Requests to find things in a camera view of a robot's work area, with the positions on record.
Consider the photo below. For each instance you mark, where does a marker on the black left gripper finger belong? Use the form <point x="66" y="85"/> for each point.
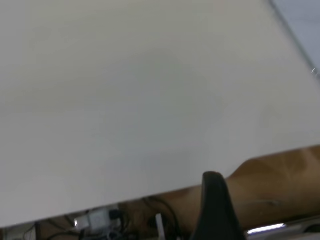
<point x="216" y="207"/>

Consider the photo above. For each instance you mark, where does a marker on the clear plastic zipper bag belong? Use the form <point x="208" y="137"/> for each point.
<point x="302" y="30"/>

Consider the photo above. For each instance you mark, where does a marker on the silver metal bar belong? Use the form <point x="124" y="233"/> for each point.
<point x="266" y="228"/>

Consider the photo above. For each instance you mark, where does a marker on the white power adapter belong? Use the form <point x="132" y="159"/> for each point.
<point x="93" y="219"/>

